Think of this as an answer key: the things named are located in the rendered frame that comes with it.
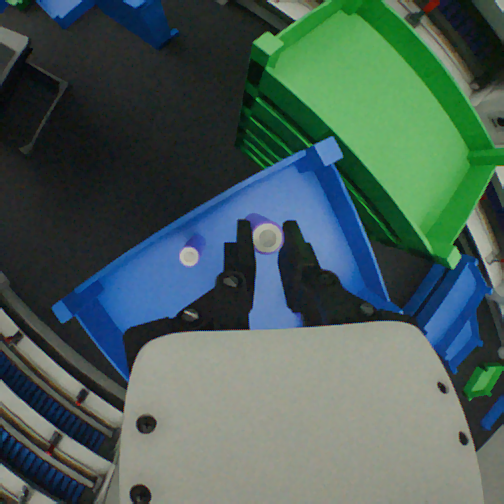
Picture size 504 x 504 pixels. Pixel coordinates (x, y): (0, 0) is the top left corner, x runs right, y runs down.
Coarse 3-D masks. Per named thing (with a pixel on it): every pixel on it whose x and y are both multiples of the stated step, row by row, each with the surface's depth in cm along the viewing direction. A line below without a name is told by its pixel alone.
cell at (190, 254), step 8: (192, 240) 24; (200, 240) 25; (184, 248) 21; (192, 248) 21; (200, 248) 23; (184, 256) 21; (192, 256) 21; (200, 256) 22; (184, 264) 22; (192, 264) 22
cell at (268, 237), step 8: (248, 216) 19; (256, 216) 17; (256, 224) 14; (264, 224) 14; (272, 224) 14; (256, 232) 14; (264, 232) 13; (272, 232) 13; (280, 232) 14; (256, 240) 14; (264, 240) 14; (272, 240) 14; (280, 240) 14; (256, 248) 14; (264, 248) 14; (272, 248) 14
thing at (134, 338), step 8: (160, 320) 9; (168, 320) 9; (128, 328) 9; (136, 328) 9; (144, 328) 9; (152, 328) 9; (160, 328) 9; (168, 328) 9; (176, 328) 9; (128, 336) 9; (136, 336) 9; (144, 336) 9; (152, 336) 9; (160, 336) 9; (128, 344) 8; (136, 344) 8; (144, 344) 8; (128, 352) 8; (136, 352) 8; (128, 360) 8; (128, 368) 8
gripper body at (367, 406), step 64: (128, 384) 6; (192, 384) 6; (256, 384) 6; (320, 384) 6; (384, 384) 6; (448, 384) 6; (128, 448) 4; (192, 448) 4; (256, 448) 5; (320, 448) 4; (384, 448) 4; (448, 448) 4
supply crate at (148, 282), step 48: (336, 144) 19; (240, 192) 27; (288, 192) 27; (336, 192) 24; (144, 240) 22; (336, 240) 29; (96, 288) 26; (144, 288) 28; (192, 288) 29; (384, 288) 25; (96, 336) 24
